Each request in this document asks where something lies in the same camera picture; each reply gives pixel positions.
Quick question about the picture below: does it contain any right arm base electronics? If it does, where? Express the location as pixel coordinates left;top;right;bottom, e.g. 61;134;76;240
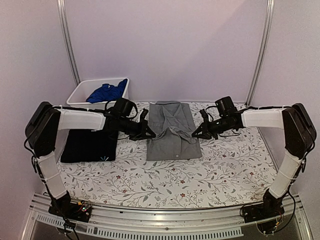
239;203;285;236

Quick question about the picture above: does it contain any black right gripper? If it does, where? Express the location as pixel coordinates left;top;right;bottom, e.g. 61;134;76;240
192;115;234;140

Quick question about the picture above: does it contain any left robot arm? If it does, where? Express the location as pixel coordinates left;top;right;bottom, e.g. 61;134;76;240
24;98;156;217

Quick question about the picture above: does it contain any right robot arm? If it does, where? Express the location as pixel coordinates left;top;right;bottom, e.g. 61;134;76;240
192;103;317;218

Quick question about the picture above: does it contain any white plastic laundry bin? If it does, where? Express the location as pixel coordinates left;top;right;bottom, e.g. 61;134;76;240
66;77;130;110

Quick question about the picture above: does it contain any aluminium frame post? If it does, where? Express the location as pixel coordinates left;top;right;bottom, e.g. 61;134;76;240
56;0;81;85
245;0;275;106

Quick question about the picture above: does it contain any right aluminium frame post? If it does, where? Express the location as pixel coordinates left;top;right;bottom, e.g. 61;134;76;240
245;0;275;106

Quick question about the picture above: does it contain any black t-shirt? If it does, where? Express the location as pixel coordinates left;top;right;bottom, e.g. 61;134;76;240
60;129;119;164

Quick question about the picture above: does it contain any aluminium front rail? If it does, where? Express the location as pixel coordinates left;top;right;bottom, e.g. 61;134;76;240
21;193;315;240

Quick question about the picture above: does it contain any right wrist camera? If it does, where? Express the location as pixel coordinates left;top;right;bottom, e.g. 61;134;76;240
215;96;238;118

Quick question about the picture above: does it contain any grey garment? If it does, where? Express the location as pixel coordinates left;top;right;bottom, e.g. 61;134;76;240
146;101;202;161

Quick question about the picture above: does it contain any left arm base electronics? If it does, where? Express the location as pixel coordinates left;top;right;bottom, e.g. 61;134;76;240
48;200;92;223

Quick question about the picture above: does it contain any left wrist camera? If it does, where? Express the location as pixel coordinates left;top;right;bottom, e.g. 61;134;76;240
113;97;137;117

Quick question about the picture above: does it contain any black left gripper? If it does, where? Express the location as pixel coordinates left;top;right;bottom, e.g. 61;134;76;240
118;116;156;142

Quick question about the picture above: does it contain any floral tablecloth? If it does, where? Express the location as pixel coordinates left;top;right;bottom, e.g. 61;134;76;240
55;128;277;209

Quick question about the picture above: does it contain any left aluminium frame post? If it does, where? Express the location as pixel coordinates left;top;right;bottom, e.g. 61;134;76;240
56;0;81;85

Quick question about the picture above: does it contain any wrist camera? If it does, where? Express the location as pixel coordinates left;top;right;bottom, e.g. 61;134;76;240
113;97;137;117
215;96;238;118

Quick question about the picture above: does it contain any blue garment in bin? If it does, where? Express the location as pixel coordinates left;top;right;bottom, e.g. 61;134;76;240
86;78;128;104

